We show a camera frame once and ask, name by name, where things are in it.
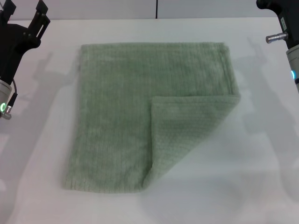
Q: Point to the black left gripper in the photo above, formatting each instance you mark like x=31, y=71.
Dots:
x=11, y=46

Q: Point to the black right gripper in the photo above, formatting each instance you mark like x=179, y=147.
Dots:
x=292, y=14

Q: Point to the green terry towel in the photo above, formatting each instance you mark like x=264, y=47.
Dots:
x=116, y=112

